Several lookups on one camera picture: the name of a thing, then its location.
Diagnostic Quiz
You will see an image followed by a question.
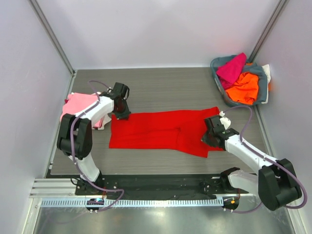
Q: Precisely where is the red t shirt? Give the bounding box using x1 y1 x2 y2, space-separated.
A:
109 107 222 157

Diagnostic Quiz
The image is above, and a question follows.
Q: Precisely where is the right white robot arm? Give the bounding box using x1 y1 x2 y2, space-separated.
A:
201 116 306 211

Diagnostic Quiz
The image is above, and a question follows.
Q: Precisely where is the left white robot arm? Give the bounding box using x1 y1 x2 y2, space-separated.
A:
57 82 131 195

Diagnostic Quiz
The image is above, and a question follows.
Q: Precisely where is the folded pink t shirt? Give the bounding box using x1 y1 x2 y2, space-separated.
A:
60 93 97 120

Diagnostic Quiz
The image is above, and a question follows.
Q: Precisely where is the orange t shirt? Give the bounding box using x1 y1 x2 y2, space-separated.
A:
226 72 259 105

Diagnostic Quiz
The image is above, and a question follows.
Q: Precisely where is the magenta t shirt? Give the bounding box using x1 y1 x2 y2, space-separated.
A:
216 53 247 90

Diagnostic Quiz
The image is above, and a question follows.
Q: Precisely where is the blue laundry basket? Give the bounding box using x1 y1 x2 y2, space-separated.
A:
210 55 258 107

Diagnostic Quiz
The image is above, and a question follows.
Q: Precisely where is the white t shirt in basket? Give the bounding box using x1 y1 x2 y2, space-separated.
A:
262 64 271 83

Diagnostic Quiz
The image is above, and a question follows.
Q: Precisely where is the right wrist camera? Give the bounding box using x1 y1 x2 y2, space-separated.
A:
219 111 231 130

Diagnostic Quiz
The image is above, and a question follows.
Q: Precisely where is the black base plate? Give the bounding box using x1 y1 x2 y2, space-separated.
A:
71 174 246 200

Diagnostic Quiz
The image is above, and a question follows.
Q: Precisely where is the left aluminium frame post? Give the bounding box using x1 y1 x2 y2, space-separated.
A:
28 0 75 76

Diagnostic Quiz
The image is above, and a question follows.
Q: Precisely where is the aluminium frame post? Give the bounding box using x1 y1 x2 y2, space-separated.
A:
28 0 75 76
249 0 289 61

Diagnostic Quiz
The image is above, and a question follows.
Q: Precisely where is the white slotted cable duct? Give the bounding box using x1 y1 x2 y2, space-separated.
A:
40 197 223 209

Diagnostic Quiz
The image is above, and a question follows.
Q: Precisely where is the aluminium front rail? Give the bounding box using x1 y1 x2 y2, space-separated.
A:
30 176 259 199

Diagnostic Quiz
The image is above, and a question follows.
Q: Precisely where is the right aluminium frame post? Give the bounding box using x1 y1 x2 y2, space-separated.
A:
249 0 289 61

